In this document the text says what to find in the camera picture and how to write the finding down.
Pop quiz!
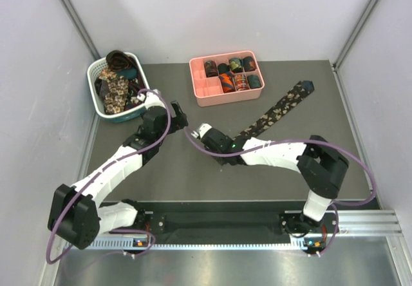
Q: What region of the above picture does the aluminium frame rail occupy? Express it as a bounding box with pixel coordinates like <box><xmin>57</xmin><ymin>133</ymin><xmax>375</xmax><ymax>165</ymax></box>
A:
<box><xmin>79</xmin><ymin>210</ymin><xmax>402</xmax><ymax>256</ymax></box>

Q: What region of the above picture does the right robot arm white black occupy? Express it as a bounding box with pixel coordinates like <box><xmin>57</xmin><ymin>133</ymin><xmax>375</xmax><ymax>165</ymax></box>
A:
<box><xmin>198</xmin><ymin>124</ymin><xmax>349</xmax><ymax>234</ymax></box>

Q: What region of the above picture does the rolled red multicolour tie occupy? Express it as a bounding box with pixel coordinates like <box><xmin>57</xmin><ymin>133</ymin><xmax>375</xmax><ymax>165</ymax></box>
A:
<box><xmin>233</xmin><ymin>73</ymin><xmax>250</xmax><ymax>91</ymax></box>

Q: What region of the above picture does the brown patterned tie in basket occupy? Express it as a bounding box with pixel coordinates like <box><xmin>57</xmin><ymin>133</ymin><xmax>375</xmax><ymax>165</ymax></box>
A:
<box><xmin>106</xmin><ymin>50</ymin><xmax>137</xmax><ymax>72</ymax></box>

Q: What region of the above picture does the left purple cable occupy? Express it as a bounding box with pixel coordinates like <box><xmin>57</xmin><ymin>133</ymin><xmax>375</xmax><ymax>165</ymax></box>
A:
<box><xmin>46</xmin><ymin>88</ymin><xmax>171</xmax><ymax>264</ymax></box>

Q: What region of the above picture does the rolled dark teal tie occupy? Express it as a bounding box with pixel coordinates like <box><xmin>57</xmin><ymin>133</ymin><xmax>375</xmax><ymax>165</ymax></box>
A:
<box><xmin>247</xmin><ymin>75</ymin><xmax>261</xmax><ymax>90</ymax></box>

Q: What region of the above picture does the black gold floral tie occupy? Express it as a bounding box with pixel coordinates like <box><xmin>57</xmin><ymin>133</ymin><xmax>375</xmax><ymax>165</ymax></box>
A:
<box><xmin>235</xmin><ymin>81</ymin><xmax>315</xmax><ymax>138</ymax></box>

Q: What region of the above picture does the pink divided organizer box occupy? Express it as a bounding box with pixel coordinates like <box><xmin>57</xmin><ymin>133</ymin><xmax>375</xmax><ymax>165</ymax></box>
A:
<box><xmin>189</xmin><ymin>50</ymin><xmax>265</xmax><ymax>107</ymax></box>

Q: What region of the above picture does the rolled dark green tie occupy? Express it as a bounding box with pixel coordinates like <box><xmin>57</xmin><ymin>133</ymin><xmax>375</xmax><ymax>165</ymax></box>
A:
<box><xmin>242</xmin><ymin>56</ymin><xmax>257</xmax><ymax>72</ymax></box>

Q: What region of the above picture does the rolled green yellow tie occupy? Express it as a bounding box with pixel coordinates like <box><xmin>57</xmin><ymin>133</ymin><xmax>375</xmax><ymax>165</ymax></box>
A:
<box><xmin>229</xmin><ymin>57</ymin><xmax>243</xmax><ymax>73</ymax></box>

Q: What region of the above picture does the rolled orange navy striped tie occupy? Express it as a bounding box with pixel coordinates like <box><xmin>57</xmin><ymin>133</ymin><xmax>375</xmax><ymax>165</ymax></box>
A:
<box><xmin>219</xmin><ymin>72</ymin><xmax>236</xmax><ymax>93</ymax></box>

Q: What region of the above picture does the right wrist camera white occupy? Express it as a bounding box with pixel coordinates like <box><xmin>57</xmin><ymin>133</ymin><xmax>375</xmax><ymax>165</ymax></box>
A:
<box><xmin>191</xmin><ymin>123</ymin><xmax>212</xmax><ymax>140</ymax></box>

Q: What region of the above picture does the dark grey table mat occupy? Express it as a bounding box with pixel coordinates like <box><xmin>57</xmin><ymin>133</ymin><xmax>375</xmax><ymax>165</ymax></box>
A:
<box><xmin>108</xmin><ymin>61</ymin><xmax>358</xmax><ymax>201</ymax></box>

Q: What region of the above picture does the teal white laundry basket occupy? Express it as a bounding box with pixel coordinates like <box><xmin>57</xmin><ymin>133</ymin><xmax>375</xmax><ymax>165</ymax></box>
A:
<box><xmin>86</xmin><ymin>50</ymin><xmax>149</xmax><ymax>123</ymax></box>

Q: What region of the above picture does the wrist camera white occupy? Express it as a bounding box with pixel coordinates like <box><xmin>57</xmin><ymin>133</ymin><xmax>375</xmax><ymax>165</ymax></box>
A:
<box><xmin>137</xmin><ymin>90</ymin><xmax>164</xmax><ymax>110</ymax></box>
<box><xmin>191</xmin><ymin>123</ymin><xmax>212</xmax><ymax>140</ymax></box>

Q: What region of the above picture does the rolled black tie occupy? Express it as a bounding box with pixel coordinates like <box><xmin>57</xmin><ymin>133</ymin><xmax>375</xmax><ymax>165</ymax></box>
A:
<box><xmin>218</xmin><ymin>63</ymin><xmax>230</xmax><ymax>75</ymax></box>

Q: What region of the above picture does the rolled maroon patterned tie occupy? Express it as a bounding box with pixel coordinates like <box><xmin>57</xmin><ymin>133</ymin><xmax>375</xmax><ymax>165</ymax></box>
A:
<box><xmin>204</xmin><ymin>60</ymin><xmax>219</xmax><ymax>77</ymax></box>

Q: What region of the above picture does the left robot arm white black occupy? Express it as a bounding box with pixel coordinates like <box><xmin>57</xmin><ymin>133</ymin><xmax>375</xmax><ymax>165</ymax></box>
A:
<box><xmin>48</xmin><ymin>101</ymin><xmax>188</xmax><ymax>249</ymax></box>

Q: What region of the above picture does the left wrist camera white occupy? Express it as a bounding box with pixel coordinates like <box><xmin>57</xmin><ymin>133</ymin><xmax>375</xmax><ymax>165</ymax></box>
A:
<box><xmin>137</xmin><ymin>90</ymin><xmax>164</xmax><ymax>110</ymax></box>

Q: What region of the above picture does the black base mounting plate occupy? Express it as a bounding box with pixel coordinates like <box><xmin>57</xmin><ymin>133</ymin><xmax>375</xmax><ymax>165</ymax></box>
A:
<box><xmin>108</xmin><ymin>198</ymin><xmax>380</xmax><ymax>245</ymax></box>

